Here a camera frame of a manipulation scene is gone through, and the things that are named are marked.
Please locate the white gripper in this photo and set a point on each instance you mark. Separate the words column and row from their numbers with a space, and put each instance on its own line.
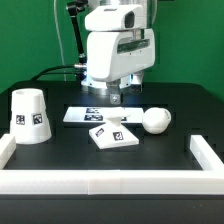
column 114, row 55

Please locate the white lamp bulb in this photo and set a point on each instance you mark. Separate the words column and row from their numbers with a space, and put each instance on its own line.
column 155, row 120

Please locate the white lamp base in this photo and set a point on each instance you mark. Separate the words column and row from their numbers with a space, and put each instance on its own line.
column 112, row 133

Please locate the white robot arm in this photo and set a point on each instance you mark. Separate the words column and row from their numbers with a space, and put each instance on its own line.
column 149, row 14

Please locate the white lamp shade cone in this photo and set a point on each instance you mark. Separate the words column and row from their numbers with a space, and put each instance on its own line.
column 29, row 122

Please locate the white marker tag sheet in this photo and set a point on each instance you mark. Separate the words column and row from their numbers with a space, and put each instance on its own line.
column 96, row 114

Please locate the white U-shaped fence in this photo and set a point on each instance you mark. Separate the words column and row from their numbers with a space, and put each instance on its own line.
column 209, row 180

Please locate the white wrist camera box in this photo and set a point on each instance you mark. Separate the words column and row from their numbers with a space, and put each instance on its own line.
column 115, row 18

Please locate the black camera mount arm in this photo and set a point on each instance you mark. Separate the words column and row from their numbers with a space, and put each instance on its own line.
column 74, row 8

